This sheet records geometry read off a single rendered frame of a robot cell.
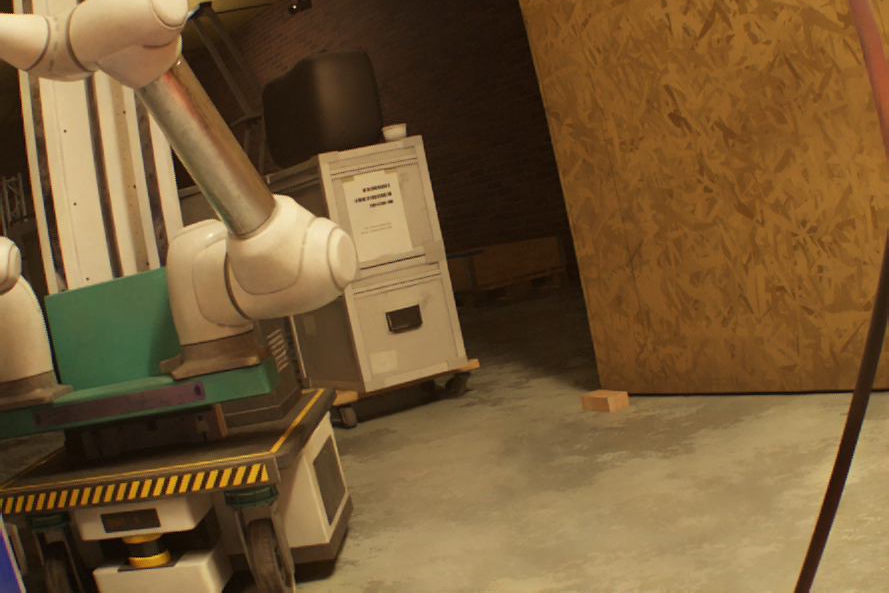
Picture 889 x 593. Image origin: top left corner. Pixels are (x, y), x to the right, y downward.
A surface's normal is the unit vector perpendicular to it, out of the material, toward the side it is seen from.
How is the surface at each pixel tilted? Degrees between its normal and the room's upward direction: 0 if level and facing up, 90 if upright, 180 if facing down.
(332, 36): 90
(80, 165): 90
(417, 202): 90
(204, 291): 91
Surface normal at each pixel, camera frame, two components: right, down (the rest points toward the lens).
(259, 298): -0.28, 0.60
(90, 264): 0.00, 0.06
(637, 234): -0.83, 0.20
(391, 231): 0.47, -0.07
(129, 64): 0.00, 0.77
